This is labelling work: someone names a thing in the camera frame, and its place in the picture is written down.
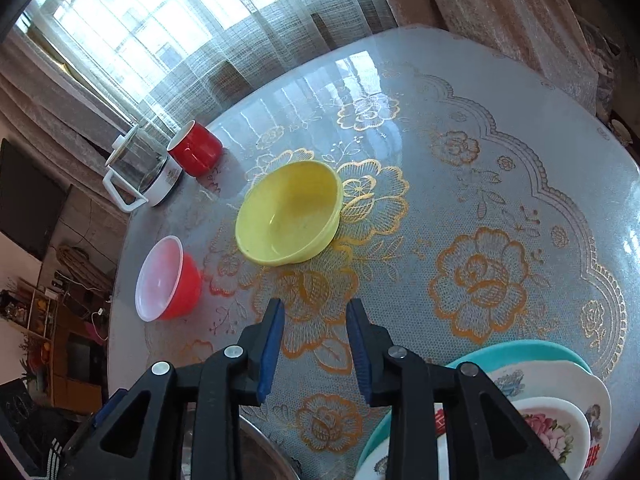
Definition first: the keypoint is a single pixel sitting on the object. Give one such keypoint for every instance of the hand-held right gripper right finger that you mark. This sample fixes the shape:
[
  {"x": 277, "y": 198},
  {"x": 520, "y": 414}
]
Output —
[{"x": 357, "y": 350}]

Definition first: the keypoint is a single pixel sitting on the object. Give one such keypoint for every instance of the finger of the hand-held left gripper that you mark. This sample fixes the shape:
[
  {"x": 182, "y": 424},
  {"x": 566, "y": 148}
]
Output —
[{"x": 106, "y": 407}]

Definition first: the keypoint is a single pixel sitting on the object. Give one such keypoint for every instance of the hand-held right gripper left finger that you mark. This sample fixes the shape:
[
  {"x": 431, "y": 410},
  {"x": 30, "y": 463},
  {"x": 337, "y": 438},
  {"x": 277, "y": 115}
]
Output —
[{"x": 270, "y": 350}]

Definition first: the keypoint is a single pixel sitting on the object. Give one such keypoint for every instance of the stainless steel bowl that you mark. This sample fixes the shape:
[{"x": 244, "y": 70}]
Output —
[{"x": 260, "y": 452}]

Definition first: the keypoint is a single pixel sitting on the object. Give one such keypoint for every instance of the red plastic bowl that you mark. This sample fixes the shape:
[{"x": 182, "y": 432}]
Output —
[{"x": 160, "y": 280}]

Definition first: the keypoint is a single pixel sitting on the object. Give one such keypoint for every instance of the yellow plastic bowl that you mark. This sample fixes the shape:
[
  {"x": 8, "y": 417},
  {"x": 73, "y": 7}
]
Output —
[{"x": 290, "y": 210}]

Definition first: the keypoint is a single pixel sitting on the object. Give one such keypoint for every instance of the teal plastic plate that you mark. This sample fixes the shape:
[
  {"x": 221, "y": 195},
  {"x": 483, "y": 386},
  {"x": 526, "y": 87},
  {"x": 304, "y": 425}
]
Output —
[{"x": 540, "y": 350}]

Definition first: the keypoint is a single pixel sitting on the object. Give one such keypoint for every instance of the large white plate red print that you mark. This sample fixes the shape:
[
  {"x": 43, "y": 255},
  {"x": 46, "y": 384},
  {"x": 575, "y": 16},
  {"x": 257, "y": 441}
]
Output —
[{"x": 550, "y": 380}]

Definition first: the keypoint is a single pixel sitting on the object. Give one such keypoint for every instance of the white plate with rose print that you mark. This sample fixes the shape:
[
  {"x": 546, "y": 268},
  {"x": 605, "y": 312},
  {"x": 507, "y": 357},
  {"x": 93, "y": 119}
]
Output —
[{"x": 545, "y": 430}]

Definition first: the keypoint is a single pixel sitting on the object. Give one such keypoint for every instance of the low wooden cabinet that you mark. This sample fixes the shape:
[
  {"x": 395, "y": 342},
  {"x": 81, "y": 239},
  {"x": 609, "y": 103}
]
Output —
[{"x": 65, "y": 360}]

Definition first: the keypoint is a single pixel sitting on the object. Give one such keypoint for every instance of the pink object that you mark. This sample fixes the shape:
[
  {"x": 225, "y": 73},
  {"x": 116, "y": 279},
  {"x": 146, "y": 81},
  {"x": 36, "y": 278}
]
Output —
[{"x": 95, "y": 331}]

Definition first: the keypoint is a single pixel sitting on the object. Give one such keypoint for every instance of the white power strip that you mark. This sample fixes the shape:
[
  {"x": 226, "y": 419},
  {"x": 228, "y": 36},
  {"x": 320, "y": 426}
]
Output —
[{"x": 100, "y": 312}]

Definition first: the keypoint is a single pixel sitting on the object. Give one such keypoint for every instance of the red mug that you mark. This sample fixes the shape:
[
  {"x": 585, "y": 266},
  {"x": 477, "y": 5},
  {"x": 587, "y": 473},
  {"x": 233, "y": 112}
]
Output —
[{"x": 200, "y": 150}]

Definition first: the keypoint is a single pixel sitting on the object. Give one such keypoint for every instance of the black television screen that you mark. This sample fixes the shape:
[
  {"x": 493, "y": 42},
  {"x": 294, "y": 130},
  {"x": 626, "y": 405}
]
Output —
[{"x": 27, "y": 200}]

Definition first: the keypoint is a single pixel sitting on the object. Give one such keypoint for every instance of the glass kettle with white base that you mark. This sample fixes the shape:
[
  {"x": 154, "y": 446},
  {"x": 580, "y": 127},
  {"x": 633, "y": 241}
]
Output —
[{"x": 140, "y": 165}]

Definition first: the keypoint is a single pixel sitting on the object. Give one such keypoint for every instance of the beige patterned curtain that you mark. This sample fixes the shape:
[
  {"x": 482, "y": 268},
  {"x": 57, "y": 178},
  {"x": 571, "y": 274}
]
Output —
[
  {"x": 55, "y": 110},
  {"x": 490, "y": 10}
]

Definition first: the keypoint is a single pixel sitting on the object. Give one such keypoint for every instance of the white sheer curtain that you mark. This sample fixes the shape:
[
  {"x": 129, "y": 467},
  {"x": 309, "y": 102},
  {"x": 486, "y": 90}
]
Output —
[{"x": 200, "y": 25}]

